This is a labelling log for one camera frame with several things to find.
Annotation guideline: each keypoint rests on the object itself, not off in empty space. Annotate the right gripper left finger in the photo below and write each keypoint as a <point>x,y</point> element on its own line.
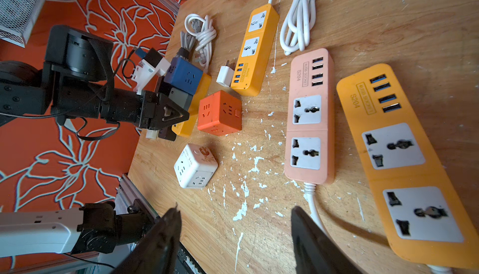
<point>157,252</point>

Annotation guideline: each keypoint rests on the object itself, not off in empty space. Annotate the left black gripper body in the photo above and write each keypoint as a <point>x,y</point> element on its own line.
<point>154,105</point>

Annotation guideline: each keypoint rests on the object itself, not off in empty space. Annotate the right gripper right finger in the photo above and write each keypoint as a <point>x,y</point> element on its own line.
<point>314,252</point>

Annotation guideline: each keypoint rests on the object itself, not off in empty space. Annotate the yellow strip with teal plug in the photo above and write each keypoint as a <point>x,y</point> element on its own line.
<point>185,129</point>

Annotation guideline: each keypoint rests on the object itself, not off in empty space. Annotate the blue cube plug adapter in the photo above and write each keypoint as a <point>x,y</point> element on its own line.
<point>183,75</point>

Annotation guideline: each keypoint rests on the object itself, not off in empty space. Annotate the red cube plug adapter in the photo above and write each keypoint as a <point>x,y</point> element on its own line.
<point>220,114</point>

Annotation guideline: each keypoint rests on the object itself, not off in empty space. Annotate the white cube plug adapter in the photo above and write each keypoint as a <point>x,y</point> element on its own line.
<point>195,167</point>

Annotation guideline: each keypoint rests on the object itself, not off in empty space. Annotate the small white usb charger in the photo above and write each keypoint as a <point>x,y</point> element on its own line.
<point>225,75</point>

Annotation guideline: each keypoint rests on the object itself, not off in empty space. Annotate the yellow strip with pink plug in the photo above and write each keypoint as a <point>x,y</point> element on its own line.
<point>424,219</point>

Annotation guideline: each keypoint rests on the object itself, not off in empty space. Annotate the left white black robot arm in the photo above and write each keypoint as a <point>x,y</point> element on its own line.
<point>77,81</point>

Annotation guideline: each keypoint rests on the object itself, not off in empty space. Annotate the white wire mesh basket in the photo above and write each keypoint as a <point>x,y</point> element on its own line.
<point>18,18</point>

